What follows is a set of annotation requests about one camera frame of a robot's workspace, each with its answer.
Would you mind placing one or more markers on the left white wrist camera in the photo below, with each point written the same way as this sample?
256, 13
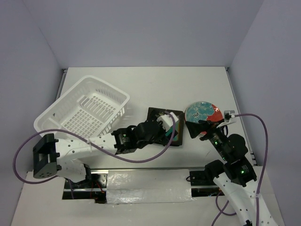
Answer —
168, 120

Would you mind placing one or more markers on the yellow square plate black rim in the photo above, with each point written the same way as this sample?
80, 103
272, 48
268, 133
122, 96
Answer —
176, 142

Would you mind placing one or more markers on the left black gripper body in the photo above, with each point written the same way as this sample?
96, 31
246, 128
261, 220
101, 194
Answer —
160, 136

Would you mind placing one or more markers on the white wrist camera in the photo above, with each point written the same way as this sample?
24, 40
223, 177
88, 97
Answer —
229, 118
168, 120

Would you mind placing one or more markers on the white plastic dish rack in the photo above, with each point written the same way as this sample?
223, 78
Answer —
89, 108

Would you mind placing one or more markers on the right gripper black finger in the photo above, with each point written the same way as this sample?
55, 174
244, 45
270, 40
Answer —
197, 129
209, 123

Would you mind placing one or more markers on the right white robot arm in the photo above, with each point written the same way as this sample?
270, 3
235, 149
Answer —
234, 174

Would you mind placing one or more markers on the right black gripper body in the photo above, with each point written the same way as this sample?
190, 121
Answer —
217, 136

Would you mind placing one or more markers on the teal square plate black rim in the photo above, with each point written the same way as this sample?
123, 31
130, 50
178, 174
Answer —
178, 136

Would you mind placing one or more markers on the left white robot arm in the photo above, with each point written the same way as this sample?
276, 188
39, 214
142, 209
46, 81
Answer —
64, 157

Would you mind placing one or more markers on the silver foil tape patch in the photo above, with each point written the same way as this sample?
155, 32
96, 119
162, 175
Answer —
148, 186

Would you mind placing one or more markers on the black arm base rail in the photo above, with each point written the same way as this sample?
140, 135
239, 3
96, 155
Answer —
95, 189

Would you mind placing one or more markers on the small red floral round plate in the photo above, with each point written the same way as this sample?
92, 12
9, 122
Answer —
188, 124

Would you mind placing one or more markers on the large red floral round plate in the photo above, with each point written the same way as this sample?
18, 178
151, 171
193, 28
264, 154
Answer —
202, 111

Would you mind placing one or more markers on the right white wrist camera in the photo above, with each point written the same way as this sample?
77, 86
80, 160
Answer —
229, 118

